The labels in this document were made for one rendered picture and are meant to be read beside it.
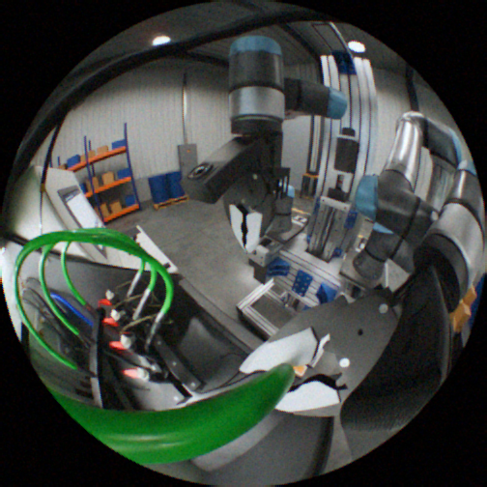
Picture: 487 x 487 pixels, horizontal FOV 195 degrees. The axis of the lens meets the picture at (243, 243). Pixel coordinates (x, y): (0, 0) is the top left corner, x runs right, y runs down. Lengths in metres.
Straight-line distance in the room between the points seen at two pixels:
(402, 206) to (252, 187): 0.22
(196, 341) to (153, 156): 6.56
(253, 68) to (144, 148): 6.52
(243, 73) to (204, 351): 0.70
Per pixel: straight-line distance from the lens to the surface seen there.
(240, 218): 0.23
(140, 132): 6.77
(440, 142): 0.57
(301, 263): 0.72
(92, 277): 0.52
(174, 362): 0.46
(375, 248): 0.62
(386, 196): 0.26
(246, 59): 0.23
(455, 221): 0.15
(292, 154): 6.84
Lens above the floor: 1.40
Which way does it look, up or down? 35 degrees down
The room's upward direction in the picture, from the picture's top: straight up
